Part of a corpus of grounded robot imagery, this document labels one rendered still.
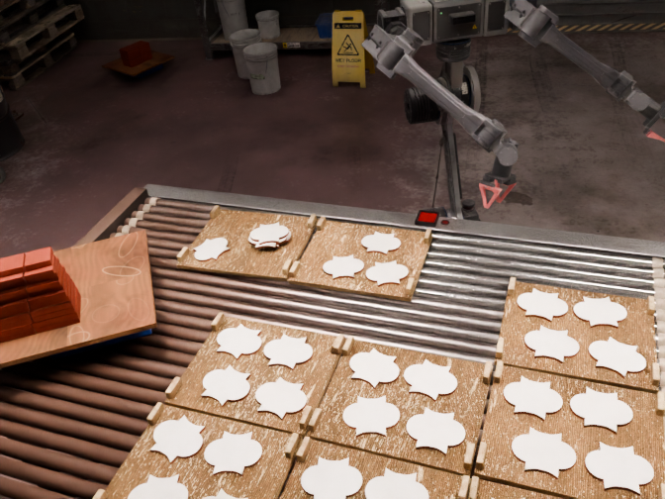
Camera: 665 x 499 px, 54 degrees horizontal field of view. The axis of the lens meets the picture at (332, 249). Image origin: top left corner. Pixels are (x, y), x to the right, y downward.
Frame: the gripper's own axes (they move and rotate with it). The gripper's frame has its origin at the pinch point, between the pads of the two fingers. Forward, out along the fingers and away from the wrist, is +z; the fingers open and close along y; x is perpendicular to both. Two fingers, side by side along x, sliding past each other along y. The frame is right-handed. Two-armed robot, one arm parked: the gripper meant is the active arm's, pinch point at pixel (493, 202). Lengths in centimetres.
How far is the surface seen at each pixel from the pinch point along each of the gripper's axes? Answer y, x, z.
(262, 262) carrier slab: -33, 62, 36
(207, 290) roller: -50, 70, 45
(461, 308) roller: -17.7, -5.1, 29.3
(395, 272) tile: -17.3, 19.5, 27.4
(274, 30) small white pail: 319, 369, 4
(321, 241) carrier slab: -14, 52, 29
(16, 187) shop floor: 52, 368, 121
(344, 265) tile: -22, 36, 30
